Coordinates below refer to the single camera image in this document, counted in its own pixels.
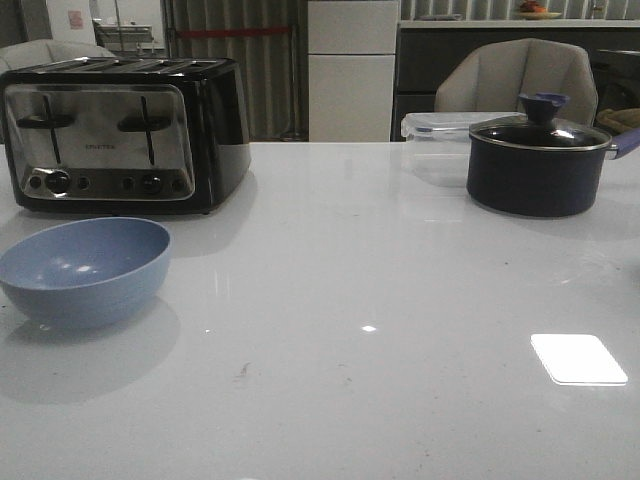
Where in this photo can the white refrigerator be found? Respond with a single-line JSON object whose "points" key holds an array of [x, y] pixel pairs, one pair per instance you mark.
{"points": [[351, 62]]}

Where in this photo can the blue plastic bowl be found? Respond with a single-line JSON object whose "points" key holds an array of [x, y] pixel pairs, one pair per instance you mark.
{"points": [[87, 273]]}

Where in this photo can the fruit plate on counter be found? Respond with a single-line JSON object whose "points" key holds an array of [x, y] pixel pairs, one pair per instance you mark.
{"points": [[534, 10]]}

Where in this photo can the glass pot lid blue knob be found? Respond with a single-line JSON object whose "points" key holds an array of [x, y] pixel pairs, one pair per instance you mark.
{"points": [[539, 127]]}

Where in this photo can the dark kitchen counter cabinet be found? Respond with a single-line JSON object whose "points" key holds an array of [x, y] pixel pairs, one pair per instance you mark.
{"points": [[428, 51]]}

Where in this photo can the black and silver toaster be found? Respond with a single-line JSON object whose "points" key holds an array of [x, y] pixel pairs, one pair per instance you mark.
{"points": [[125, 136]]}

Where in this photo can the red barrier tape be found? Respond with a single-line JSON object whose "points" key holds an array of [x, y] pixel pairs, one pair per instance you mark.
{"points": [[230, 33]]}

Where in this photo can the olive cloth right edge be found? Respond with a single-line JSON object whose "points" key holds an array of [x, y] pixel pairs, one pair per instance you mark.
{"points": [[619, 121]]}

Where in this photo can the clear plastic food container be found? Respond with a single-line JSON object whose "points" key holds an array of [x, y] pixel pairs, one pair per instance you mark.
{"points": [[437, 145]]}

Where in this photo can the dark blue saucepan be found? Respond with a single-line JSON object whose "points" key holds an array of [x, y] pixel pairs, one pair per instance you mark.
{"points": [[538, 181]]}

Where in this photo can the beige upholstered chair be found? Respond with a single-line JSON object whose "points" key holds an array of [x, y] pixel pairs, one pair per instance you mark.
{"points": [[491, 78]]}

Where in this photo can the white armchair left background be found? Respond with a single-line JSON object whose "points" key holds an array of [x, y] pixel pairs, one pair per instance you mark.
{"points": [[44, 51]]}

